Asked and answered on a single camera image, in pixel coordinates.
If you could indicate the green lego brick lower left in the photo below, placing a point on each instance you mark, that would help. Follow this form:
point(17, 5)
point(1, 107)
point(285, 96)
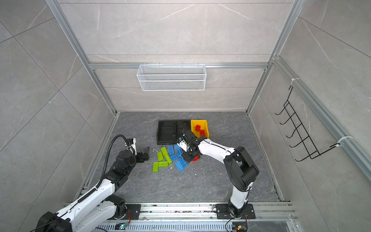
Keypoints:
point(155, 167)

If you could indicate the green lego brick upper left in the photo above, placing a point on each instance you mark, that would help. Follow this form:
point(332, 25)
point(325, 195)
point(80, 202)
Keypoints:
point(160, 156)

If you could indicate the middle black bin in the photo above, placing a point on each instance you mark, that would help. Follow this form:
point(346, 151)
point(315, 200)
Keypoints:
point(181, 126)

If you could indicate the yellow bin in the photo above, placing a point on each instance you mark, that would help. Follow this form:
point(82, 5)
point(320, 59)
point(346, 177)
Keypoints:
point(204, 128)

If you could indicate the black bin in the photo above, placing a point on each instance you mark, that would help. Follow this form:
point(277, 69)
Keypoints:
point(181, 126)
point(166, 132)

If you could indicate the left black bin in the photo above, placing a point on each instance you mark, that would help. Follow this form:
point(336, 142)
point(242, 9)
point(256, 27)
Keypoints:
point(166, 132)

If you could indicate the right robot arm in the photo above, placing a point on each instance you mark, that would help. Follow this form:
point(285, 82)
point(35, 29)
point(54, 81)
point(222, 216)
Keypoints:
point(241, 169)

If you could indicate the green lego brick side-lying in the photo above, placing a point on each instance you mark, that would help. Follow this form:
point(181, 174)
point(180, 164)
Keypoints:
point(168, 160)

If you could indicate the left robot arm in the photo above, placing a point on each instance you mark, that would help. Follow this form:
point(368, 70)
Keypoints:
point(99, 203)

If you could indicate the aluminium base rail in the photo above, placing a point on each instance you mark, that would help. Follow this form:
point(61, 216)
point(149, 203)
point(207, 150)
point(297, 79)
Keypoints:
point(207, 211)

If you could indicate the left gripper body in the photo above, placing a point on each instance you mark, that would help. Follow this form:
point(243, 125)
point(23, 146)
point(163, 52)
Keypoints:
point(139, 158)

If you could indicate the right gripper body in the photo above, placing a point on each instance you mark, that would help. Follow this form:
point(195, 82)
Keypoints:
point(189, 155)

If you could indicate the white wire basket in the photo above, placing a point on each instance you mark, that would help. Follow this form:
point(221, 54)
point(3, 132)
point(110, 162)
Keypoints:
point(172, 77)

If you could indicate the green lego brick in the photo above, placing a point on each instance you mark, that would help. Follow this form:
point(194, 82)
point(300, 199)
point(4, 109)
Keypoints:
point(155, 167)
point(164, 151)
point(160, 156)

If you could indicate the green lego brick upper right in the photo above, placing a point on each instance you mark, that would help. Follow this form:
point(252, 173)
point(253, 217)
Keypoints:
point(164, 151)

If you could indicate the black wire hook rack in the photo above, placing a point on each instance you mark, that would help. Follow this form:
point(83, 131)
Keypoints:
point(301, 131)

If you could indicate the green lego brick lower horizontal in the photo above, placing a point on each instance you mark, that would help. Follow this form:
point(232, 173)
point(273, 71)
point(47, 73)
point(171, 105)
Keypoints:
point(163, 164)

